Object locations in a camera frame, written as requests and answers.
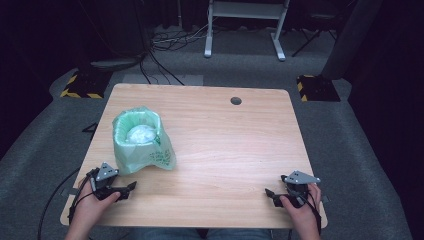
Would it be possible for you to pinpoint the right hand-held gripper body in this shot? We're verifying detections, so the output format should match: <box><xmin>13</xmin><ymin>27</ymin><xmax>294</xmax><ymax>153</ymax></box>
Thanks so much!
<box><xmin>280</xmin><ymin>170</ymin><xmax>322</xmax><ymax>208</ymax></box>

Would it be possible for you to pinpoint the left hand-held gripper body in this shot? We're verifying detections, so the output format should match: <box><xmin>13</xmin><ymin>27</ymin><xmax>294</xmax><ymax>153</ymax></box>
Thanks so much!
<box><xmin>87</xmin><ymin>162</ymin><xmax>120</xmax><ymax>201</ymax></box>

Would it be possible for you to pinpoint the person's right hand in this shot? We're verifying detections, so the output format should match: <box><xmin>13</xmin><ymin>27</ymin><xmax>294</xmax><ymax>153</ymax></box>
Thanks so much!
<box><xmin>279</xmin><ymin>183</ymin><xmax>323</xmax><ymax>234</ymax></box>

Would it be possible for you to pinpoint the person's left hand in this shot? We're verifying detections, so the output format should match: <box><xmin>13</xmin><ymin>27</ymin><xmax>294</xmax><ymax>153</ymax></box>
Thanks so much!
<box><xmin>70</xmin><ymin>181</ymin><xmax>121</xmax><ymax>228</ymax></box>

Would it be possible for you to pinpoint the green plastic trash bag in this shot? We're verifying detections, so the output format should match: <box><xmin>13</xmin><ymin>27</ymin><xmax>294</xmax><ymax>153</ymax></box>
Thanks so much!
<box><xmin>111</xmin><ymin>105</ymin><xmax>177</xmax><ymax>176</ymax></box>

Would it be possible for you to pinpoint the white crumpled paper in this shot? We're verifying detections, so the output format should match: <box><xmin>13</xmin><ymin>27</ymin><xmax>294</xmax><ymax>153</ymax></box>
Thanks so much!
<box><xmin>125</xmin><ymin>124</ymin><xmax>158</xmax><ymax>145</ymax></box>

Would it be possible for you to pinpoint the black yellow striped base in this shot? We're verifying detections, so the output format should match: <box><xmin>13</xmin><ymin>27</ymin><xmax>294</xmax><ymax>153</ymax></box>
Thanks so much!
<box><xmin>59</xmin><ymin>69</ymin><xmax>114</xmax><ymax>100</ymax></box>
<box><xmin>296</xmin><ymin>74</ymin><xmax>342</xmax><ymax>103</ymax></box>

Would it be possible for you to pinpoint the black tripod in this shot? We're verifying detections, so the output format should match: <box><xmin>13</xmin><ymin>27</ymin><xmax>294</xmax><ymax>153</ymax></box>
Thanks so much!
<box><xmin>291</xmin><ymin>11</ymin><xmax>338</xmax><ymax>58</ymax></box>

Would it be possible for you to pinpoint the grey slanted column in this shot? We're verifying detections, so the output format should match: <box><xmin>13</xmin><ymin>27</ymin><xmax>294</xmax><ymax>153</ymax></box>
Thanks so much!
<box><xmin>320</xmin><ymin>0</ymin><xmax>385</xmax><ymax>81</ymax></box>

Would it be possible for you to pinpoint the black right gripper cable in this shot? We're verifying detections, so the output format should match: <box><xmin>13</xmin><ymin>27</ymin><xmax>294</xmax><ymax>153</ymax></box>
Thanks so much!
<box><xmin>301</xmin><ymin>191</ymin><xmax>323</xmax><ymax>236</ymax></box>

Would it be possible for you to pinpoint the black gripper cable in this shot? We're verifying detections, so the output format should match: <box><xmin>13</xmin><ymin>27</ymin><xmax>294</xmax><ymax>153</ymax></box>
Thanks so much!
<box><xmin>36</xmin><ymin>166</ymin><xmax>98</xmax><ymax>240</ymax></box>
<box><xmin>301</xmin><ymin>191</ymin><xmax>323</xmax><ymax>236</ymax></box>

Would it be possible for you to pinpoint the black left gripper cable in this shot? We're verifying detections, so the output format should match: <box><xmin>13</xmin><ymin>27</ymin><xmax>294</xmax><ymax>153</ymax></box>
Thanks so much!
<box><xmin>36</xmin><ymin>166</ymin><xmax>98</xmax><ymax>240</ymax></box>

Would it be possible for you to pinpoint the bundle of floor cables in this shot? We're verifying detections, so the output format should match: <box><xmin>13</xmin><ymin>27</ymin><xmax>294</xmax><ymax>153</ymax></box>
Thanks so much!
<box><xmin>89</xmin><ymin>19</ymin><xmax>214</xmax><ymax>86</ymax></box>

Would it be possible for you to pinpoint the white metal stand frame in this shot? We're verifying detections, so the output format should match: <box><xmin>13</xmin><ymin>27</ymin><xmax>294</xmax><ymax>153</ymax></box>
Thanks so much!
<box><xmin>203</xmin><ymin>0</ymin><xmax>291</xmax><ymax>62</ymax></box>

